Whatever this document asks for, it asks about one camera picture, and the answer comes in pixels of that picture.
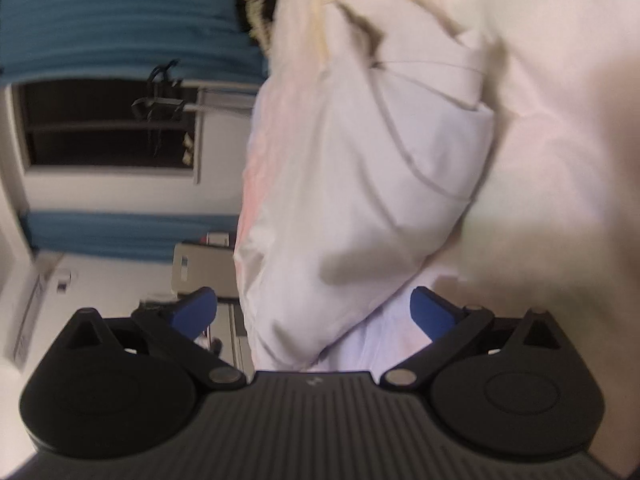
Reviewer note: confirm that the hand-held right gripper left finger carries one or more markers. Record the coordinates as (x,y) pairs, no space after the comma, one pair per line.
(195,310)

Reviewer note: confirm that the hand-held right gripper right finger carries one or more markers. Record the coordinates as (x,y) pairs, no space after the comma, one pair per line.
(430,312)

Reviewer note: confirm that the light grey garment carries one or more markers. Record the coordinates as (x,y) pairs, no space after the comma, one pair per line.
(350,185)

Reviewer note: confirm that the narrow blue curtain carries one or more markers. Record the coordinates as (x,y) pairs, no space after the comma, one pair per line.
(125,235)

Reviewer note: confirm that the white window sill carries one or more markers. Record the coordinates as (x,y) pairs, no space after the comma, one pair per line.
(197,170)

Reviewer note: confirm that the small cream plush item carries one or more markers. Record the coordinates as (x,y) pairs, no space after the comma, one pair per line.
(189,140)
(188,156)

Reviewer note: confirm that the dark window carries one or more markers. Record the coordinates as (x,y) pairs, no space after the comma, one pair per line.
(90,145)

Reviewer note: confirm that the pastel tie-dye blanket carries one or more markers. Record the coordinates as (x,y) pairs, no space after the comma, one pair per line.
(560,160)

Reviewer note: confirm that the garment steamer stand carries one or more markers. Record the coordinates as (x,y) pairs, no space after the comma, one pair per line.
(165,95)

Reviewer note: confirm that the wide blue curtain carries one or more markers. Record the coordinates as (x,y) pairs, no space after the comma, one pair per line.
(125,20)

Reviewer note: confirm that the beige chair with black frame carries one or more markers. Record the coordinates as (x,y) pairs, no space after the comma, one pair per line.
(200,265)

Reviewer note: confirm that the grey wall socket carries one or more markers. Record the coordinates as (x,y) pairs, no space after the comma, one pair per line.
(63,280)

